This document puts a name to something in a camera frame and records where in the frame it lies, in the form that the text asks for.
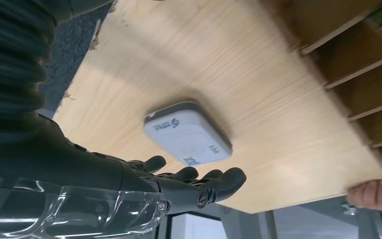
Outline chrome stanchion post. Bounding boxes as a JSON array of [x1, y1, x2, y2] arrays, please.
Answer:
[[340, 202, 359, 217]]

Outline clear plastic hand cover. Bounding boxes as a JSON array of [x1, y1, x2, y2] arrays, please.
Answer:
[[0, 175, 169, 239]]

